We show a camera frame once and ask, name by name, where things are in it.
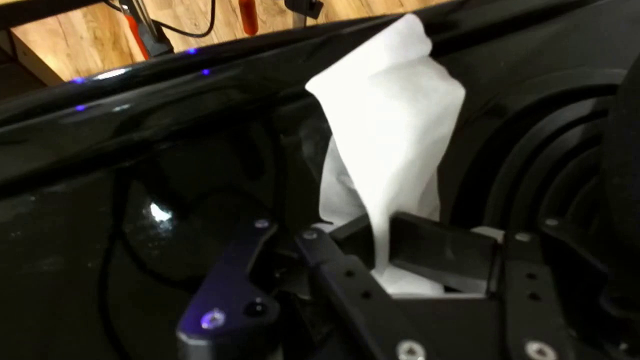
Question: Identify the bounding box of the black electric stove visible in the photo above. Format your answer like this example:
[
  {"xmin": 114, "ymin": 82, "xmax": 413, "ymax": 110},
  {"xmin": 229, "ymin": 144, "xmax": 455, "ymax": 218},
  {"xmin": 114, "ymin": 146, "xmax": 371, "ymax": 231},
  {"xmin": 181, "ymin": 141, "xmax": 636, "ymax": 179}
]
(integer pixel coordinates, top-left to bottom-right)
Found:
[{"xmin": 0, "ymin": 0, "xmax": 640, "ymax": 360}]

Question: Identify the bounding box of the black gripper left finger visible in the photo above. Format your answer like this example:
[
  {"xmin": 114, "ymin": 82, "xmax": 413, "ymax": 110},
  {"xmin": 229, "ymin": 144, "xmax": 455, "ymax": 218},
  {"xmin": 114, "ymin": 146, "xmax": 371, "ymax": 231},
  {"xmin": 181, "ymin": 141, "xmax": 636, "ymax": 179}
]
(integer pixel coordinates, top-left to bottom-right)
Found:
[{"xmin": 176, "ymin": 213, "xmax": 410, "ymax": 360}]

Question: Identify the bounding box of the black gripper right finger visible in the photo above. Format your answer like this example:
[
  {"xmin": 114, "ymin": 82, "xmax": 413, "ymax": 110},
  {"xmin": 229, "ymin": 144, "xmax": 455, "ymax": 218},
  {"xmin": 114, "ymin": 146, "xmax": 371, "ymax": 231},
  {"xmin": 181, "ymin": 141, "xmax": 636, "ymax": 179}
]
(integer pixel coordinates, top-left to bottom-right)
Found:
[{"xmin": 389, "ymin": 211, "xmax": 640, "ymax": 360}]

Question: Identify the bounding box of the orange black bar clamp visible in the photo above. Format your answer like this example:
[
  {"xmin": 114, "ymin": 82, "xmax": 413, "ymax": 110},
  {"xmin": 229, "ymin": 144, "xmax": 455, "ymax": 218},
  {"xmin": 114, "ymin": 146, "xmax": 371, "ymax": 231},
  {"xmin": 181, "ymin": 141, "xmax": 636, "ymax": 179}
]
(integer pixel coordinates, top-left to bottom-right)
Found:
[
  {"xmin": 118, "ymin": 0, "xmax": 176, "ymax": 60},
  {"xmin": 236, "ymin": 0, "xmax": 326, "ymax": 39}
]

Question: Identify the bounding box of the thin black floor cable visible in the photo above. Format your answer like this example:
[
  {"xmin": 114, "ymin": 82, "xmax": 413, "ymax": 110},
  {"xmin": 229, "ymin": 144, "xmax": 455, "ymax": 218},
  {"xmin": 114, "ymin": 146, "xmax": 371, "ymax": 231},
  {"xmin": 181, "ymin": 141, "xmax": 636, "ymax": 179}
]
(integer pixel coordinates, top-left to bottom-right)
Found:
[{"xmin": 156, "ymin": 0, "xmax": 221, "ymax": 41}]

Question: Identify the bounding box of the white paper napkin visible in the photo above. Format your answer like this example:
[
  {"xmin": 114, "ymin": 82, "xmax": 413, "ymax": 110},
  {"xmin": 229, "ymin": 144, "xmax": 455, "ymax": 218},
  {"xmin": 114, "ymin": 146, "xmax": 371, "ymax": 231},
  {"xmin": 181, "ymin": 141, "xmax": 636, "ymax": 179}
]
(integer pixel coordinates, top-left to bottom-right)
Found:
[{"xmin": 304, "ymin": 13, "xmax": 469, "ymax": 301}]

